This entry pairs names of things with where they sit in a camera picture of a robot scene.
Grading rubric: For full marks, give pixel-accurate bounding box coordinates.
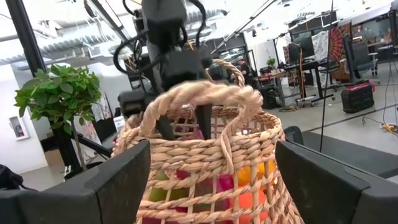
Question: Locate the black computer tower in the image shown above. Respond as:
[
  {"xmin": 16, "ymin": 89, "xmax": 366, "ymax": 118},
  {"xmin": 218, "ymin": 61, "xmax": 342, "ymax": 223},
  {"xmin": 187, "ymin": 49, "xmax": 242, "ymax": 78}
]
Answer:
[{"xmin": 257, "ymin": 85, "xmax": 283, "ymax": 110}]

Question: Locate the person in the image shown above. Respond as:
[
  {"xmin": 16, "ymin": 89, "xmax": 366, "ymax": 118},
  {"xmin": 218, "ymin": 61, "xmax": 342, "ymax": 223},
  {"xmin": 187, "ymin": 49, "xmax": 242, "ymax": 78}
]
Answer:
[{"xmin": 234, "ymin": 55, "xmax": 255, "ymax": 82}]

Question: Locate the potted green leafy plant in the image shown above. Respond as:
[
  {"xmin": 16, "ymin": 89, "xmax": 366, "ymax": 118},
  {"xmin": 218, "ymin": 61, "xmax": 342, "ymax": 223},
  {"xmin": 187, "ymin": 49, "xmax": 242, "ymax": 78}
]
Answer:
[{"xmin": 13, "ymin": 63, "xmax": 103, "ymax": 181}]

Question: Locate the purple grape bunch with leaf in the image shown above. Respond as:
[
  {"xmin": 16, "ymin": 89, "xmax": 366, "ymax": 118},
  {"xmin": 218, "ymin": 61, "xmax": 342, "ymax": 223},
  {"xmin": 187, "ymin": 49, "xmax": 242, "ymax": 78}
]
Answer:
[{"xmin": 183, "ymin": 128, "xmax": 206, "ymax": 141}]

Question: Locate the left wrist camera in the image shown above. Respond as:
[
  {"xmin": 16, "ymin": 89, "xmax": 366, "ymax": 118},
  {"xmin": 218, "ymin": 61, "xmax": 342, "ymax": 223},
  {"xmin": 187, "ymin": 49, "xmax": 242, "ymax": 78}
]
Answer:
[{"xmin": 117, "ymin": 89, "xmax": 157, "ymax": 118}]

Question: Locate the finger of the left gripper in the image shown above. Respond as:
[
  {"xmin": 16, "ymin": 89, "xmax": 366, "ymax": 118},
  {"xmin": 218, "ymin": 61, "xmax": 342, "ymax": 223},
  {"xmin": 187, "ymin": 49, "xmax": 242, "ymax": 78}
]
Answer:
[
  {"xmin": 195, "ymin": 103, "xmax": 214, "ymax": 141},
  {"xmin": 155, "ymin": 114, "xmax": 176, "ymax": 141}
]

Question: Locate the yellow bell pepper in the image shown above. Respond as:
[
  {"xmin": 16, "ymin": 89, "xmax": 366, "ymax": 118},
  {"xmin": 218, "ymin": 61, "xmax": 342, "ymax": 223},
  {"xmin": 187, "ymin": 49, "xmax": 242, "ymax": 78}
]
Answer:
[{"xmin": 236, "ymin": 161, "xmax": 277, "ymax": 188}]

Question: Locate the woven seagrass basket with handles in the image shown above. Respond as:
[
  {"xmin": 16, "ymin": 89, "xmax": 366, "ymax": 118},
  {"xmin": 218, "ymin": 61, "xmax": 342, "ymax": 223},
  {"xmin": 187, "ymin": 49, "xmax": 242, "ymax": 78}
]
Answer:
[{"xmin": 111, "ymin": 58, "xmax": 307, "ymax": 224}]

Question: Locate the black monitor on stand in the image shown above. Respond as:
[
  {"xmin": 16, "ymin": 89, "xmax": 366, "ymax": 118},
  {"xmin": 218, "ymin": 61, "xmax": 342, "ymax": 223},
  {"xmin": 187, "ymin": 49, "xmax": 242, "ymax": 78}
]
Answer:
[{"xmin": 287, "ymin": 35, "xmax": 315, "ymax": 67}]

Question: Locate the black office chair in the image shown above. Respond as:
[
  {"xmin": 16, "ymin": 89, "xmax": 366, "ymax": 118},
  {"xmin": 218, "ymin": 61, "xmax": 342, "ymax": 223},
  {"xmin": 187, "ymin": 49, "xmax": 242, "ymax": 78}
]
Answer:
[{"xmin": 343, "ymin": 34, "xmax": 381, "ymax": 85}]

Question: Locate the black equipment case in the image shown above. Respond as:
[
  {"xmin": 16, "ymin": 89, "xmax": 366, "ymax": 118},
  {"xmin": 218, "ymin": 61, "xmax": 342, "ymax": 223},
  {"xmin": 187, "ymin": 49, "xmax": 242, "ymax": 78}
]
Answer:
[{"xmin": 340, "ymin": 80, "xmax": 376, "ymax": 114}]

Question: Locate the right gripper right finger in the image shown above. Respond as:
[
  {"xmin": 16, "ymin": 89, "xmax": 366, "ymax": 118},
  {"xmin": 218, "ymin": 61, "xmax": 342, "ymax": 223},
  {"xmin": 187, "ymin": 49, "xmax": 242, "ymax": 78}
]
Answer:
[{"xmin": 274, "ymin": 139, "xmax": 398, "ymax": 224}]

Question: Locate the patterned hanging cloth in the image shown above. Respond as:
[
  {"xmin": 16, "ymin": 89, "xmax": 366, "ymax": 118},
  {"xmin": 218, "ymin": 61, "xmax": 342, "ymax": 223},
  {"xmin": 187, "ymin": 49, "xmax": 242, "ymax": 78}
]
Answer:
[{"xmin": 312, "ymin": 22, "xmax": 354, "ymax": 65}]

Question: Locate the black bag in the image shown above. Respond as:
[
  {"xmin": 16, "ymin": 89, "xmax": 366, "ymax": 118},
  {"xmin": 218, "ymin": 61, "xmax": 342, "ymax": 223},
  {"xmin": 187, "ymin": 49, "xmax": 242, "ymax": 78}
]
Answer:
[{"xmin": 0, "ymin": 164, "xmax": 37, "ymax": 191}]

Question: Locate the thin black upright pole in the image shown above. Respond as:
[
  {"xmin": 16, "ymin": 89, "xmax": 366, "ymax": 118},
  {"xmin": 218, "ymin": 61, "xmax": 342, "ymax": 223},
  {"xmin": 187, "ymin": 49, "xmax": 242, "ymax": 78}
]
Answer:
[{"xmin": 319, "ymin": 0, "xmax": 336, "ymax": 154}]

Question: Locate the green apple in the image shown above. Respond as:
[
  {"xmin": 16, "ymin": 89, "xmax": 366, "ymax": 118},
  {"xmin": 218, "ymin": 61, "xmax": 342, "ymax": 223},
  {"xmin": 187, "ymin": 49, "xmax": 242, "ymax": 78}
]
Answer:
[{"xmin": 148, "ymin": 172, "xmax": 188, "ymax": 213}]

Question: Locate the orange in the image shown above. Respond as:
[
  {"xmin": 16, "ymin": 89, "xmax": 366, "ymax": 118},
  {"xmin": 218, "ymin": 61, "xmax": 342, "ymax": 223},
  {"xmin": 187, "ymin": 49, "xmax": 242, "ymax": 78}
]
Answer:
[{"xmin": 228, "ymin": 188, "xmax": 270, "ymax": 224}]

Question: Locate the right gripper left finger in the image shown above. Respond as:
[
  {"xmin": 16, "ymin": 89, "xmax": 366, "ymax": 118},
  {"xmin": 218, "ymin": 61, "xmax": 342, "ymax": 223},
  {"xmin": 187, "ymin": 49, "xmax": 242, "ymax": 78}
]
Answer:
[{"xmin": 0, "ymin": 139, "xmax": 152, "ymax": 224}]

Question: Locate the black rig post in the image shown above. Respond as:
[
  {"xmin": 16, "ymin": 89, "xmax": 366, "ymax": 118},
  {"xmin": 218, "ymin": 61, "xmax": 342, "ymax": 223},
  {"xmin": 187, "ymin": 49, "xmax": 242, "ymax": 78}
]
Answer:
[{"xmin": 4, "ymin": 0, "xmax": 48, "ymax": 78}]

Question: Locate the white wall-mounted box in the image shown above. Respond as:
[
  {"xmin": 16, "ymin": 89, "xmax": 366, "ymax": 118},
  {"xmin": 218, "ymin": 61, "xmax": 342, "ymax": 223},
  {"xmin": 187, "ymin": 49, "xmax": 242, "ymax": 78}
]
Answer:
[{"xmin": 8, "ymin": 115, "xmax": 31, "ymax": 142}]

